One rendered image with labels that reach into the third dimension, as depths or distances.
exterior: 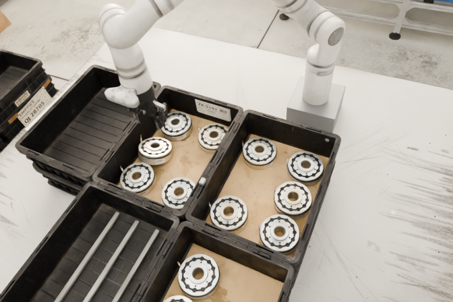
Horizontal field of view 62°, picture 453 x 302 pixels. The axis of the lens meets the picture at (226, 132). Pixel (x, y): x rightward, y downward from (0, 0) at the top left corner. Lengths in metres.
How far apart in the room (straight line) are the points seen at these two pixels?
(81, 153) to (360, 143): 0.95
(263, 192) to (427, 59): 2.03
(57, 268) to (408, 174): 1.09
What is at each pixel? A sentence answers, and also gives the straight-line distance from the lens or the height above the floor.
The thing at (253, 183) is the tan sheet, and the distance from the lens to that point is 1.11.
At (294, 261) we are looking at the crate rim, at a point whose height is 0.93.
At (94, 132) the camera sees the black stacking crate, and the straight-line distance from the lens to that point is 1.36.
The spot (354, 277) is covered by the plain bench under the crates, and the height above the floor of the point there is 0.70.
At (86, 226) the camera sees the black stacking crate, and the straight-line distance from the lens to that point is 1.16.
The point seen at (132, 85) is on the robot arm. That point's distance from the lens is 0.92.
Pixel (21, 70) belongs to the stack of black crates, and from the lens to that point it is 2.36.
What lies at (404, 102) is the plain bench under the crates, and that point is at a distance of 1.57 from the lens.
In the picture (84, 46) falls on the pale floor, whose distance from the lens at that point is 3.21.
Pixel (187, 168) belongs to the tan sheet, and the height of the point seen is 0.83.
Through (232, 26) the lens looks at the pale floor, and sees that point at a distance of 3.06.
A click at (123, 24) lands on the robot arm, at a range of 0.81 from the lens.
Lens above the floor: 1.79
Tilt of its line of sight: 51 degrees down
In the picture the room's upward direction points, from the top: 8 degrees counter-clockwise
